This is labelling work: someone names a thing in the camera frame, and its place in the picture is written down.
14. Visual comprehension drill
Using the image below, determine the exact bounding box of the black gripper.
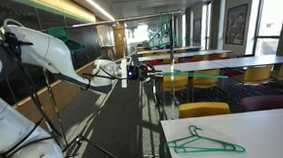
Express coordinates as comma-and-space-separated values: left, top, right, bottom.
127, 63, 158, 84

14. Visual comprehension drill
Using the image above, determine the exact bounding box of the green plastic clothes hanger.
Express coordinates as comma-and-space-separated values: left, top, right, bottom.
164, 121, 247, 158

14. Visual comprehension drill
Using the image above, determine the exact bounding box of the green hanger bundle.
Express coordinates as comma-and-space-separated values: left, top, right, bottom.
46, 24, 87, 55

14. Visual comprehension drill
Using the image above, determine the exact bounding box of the red chair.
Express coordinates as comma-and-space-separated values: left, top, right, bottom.
222, 69, 245, 80
145, 58, 161, 68

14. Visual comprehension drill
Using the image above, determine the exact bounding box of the white long table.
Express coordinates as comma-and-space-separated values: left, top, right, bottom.
134, 45, 204, 56
137, 48, 233, 63
146, 53, 283, 106

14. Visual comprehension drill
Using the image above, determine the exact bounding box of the metal clothes rack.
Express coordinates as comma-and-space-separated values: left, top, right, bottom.
26, 9, 193, 158

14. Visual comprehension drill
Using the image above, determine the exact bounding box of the wooden door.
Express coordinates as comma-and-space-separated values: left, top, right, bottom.
112, 23, 129, 58

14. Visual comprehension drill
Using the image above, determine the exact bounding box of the small wooden desk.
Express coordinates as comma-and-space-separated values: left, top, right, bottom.
99, 44, 117, 60

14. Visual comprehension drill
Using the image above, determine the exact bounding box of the small framed picture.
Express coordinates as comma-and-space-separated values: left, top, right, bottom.
191, 18, 204, 45

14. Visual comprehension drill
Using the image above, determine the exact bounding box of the tall window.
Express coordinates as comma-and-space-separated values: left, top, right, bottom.
249, 0, 283, 58
196, 1, 222, 51

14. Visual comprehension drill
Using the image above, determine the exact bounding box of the ceiling light strip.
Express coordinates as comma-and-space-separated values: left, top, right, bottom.
77, 0, 115, 24

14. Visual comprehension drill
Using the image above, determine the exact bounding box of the framed colourful poster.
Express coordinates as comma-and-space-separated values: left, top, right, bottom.
222, 2, 251, 48

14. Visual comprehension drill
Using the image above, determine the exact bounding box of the maroon chair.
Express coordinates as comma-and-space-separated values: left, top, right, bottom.
238, 94, 283, 113

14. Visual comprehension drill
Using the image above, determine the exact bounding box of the wooden wall ledge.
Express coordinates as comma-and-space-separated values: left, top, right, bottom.
0, 59, 121, 158

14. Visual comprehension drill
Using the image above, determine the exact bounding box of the dark chalkboard wall panel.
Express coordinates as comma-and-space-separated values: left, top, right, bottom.
0, 0, 106, 107

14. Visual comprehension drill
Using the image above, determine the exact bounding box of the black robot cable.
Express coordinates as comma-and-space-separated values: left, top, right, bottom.
0, 5, 145, 158

